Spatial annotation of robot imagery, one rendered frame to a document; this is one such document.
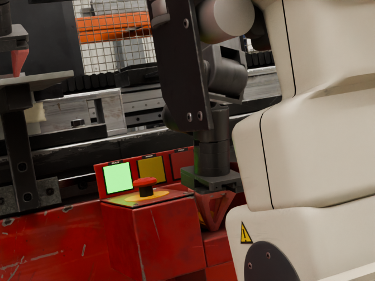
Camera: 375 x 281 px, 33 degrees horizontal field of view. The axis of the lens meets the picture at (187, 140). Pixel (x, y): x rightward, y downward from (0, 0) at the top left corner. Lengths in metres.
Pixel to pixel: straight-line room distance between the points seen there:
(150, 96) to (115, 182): 0.59
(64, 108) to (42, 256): 0.31
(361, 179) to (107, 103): 0.86
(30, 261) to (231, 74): 0.50
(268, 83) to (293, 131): 0.98
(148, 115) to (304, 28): 1.11
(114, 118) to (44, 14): 0.62
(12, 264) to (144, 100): 0.63
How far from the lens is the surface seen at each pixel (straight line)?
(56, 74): 1.07
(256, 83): 1.50
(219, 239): 1.01
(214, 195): 1.02
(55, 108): 1.32
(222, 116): 0.98
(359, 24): 0.57
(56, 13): 1.91
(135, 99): 1.64
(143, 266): 0.96
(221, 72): 0.97
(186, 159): 1.14
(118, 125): 1.35
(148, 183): 1.00
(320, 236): 0.54
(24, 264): 1.20
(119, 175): 1.09
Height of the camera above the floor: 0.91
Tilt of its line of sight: 3 degrees down
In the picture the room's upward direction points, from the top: 9 degrees counter-clockwise
